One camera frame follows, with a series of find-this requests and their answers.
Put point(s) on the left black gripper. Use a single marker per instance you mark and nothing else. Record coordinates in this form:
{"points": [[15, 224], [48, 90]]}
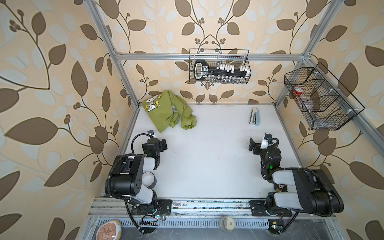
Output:
{"points": [[160, 144]]}

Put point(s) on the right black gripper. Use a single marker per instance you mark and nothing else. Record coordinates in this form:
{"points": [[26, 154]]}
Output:
{"points": [[256, 146]]}

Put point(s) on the green jacket with cartoon print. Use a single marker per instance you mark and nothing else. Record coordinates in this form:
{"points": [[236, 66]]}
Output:
{"points": [[167, 110]]}

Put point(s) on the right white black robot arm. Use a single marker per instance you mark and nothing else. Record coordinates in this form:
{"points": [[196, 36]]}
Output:
{"points": [[296, 189]]}

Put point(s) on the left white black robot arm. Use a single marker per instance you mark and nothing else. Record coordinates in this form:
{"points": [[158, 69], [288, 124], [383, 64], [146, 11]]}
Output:
{"points": [[132, 178]]}

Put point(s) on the grey stapler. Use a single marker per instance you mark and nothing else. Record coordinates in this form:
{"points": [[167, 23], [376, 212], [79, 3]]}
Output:
{"points": [[255, 117]]}

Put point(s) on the grey tape roll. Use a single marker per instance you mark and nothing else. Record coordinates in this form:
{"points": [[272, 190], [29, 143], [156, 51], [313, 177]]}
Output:
{"points": [[149, 180]]}

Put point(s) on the red capped bottle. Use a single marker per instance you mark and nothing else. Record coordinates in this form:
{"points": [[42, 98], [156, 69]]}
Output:
{"points": [[297, 91]]}

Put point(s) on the black rack of vials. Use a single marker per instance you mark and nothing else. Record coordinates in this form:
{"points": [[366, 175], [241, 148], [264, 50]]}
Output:
{"points": [[220, 73]]}

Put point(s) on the round white puck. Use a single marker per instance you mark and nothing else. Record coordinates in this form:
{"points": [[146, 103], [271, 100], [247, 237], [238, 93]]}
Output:
{"points": [[227, 224]]}

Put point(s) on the pink white round toy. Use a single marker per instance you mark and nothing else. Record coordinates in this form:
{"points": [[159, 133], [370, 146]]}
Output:
{"points": [[111, 230]]}

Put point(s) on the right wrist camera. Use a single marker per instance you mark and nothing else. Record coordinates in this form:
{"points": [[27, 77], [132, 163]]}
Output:
{"points": [[266, 141]]}

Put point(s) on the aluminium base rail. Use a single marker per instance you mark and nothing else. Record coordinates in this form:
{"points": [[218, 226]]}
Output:
{"points": [[191, 208]]}

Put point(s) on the black wire basket right wall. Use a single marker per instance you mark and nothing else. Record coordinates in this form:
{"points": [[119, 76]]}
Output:
{"points": [[326, 103]]}

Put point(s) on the black wire basket wall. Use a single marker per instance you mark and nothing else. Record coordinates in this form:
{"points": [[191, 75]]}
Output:
{"points": [[226, 56], [326, 103]]}

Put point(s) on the black wire basket back wall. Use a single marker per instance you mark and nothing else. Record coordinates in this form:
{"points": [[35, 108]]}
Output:
{"points": [[226, 56]]}

